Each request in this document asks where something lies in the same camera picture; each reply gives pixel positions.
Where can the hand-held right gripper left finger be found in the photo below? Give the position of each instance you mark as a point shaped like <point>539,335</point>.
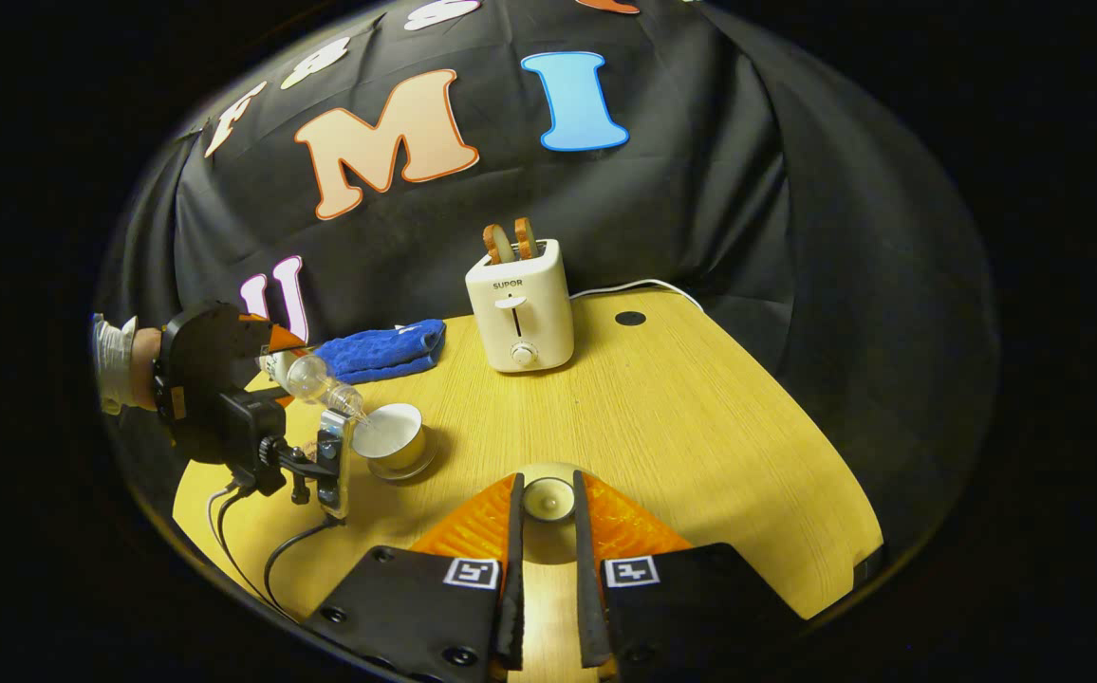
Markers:
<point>513,588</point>

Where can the white teacup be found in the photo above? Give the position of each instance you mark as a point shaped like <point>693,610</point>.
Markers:
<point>397,436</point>

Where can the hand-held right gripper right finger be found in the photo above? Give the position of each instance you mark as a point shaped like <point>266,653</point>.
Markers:
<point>586,588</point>

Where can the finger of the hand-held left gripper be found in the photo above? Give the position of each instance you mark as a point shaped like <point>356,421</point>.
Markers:
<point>281,337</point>
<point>283,400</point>

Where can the black backdrop cloth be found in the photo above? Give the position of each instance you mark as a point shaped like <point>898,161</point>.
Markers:
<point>700,171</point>

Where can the blue folded towel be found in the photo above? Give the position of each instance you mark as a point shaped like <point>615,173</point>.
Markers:
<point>382,349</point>

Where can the white toaster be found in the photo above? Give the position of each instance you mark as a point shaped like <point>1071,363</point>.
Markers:
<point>520,308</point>

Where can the clear water bottle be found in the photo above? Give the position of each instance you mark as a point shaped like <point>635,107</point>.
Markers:
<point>311,378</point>

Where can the white teacup lid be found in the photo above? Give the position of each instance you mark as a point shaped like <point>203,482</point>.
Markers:
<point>548,500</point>

